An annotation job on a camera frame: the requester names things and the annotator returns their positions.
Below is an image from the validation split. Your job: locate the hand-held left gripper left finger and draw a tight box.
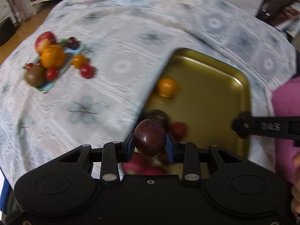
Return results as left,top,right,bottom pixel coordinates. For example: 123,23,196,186
58,132,136,185

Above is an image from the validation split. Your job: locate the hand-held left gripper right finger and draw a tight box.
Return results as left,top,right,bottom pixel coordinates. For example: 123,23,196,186
165,132,243,185

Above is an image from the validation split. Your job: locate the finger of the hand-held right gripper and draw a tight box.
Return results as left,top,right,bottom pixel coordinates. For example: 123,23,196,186
232,111,253,139

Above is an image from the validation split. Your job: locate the dark purple tomato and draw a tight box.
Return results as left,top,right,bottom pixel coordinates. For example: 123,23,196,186
134,119,166,158

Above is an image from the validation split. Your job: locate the red radish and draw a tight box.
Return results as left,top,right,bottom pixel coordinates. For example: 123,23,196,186
143,166,166,176
122,153,150,175

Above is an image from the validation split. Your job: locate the dark water chestnut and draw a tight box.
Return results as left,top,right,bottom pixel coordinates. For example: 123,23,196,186
145,109,169,128

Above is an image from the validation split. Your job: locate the gold tray with blue rim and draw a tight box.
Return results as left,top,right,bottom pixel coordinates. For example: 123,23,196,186
122,48,253,176

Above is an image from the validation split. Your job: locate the small orange cherry tomato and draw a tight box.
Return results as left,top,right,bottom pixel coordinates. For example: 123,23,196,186
156,77,179,98

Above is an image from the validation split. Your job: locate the person's pink clothing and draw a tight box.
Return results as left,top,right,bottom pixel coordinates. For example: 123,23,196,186
271,77,300,185

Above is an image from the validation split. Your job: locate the white lace floral tablecloth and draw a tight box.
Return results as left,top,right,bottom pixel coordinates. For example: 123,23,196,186
0,0,298,188

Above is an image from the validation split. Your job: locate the light green rectangular plate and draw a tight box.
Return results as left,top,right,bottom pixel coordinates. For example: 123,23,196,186
22,37,86,94

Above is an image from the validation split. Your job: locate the stack of magazines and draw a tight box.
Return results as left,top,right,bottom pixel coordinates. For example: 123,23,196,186
274,2,300,38

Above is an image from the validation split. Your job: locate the large orange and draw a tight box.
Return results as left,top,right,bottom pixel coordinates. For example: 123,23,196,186
40,44,66,70

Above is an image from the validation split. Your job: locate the brown kiwi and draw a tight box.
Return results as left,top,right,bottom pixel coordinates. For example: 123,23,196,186
25,65,47,88

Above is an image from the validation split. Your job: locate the dark purple plum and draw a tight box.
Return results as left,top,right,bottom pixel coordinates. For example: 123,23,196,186
66,37,80,50

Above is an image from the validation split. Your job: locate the black bag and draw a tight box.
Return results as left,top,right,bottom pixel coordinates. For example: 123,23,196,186
255,0,298,26

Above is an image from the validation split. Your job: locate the red apple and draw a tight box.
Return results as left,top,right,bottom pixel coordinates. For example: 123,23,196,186
35,31,57,54

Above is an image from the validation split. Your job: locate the black speaker box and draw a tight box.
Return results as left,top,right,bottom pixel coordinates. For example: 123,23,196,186
0,19,16,47

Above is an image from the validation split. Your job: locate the white drawn poster board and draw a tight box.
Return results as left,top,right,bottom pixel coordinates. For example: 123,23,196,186
0,0,32,26

